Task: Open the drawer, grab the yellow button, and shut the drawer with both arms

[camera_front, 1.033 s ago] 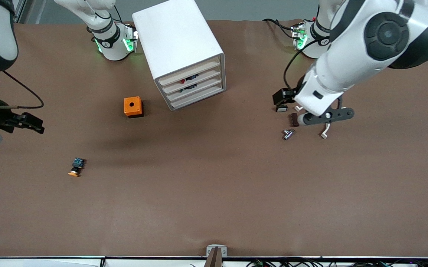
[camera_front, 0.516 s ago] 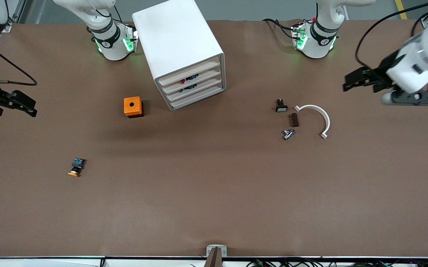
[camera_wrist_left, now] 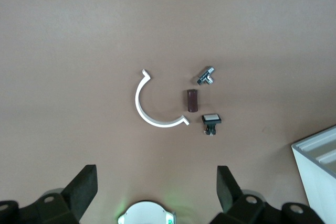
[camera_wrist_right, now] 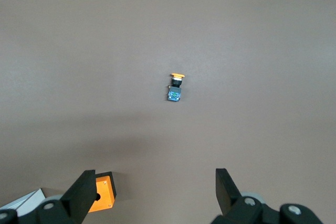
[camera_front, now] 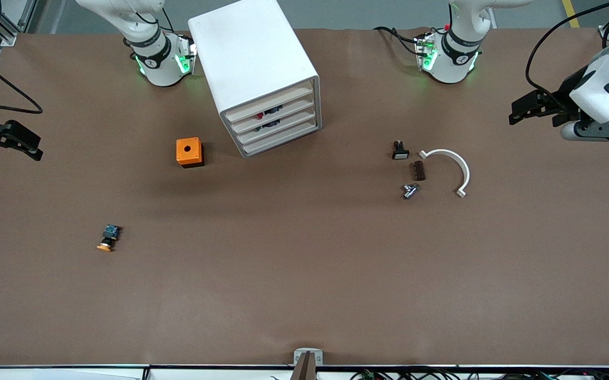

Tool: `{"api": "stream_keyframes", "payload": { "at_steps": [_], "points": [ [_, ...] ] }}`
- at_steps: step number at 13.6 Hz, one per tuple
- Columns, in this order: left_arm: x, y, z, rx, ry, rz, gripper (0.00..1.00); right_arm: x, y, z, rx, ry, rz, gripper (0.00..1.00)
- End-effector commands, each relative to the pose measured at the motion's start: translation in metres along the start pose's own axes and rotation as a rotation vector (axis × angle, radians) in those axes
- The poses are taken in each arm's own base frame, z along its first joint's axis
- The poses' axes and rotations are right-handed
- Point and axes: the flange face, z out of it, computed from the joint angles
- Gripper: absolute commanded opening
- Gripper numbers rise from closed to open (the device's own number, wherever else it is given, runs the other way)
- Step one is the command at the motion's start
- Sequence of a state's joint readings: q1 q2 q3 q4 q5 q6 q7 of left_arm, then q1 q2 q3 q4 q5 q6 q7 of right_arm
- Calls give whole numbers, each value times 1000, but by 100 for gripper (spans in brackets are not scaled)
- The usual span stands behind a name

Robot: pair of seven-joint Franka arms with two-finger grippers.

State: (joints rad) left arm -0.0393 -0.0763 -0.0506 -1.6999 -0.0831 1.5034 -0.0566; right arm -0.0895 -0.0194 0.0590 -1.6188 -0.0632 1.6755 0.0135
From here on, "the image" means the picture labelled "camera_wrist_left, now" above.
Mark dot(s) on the white-faced black push button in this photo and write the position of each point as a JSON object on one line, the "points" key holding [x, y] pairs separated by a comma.
{"points": [[211, 119]]}

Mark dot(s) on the chrome metal tee fitting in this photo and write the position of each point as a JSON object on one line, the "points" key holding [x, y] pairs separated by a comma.
{"points": [[204, 76]]}

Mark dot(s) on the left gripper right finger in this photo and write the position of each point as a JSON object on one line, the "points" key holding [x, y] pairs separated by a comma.
{"points": [[246, 211]]}

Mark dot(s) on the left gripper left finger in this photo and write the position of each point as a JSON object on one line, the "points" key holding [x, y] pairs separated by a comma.
{"points": [[52, 211]]}

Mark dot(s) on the white semicircular pipe clamp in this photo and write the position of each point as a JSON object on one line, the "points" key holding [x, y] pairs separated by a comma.
{"points": [[137, 100]]}

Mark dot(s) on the white drawer cabinet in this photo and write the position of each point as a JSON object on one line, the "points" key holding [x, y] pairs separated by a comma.
{"points": [[323, 195]]}

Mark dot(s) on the dark brown terminal block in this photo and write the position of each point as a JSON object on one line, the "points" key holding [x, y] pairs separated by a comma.
{"points": [[192, 100]]}

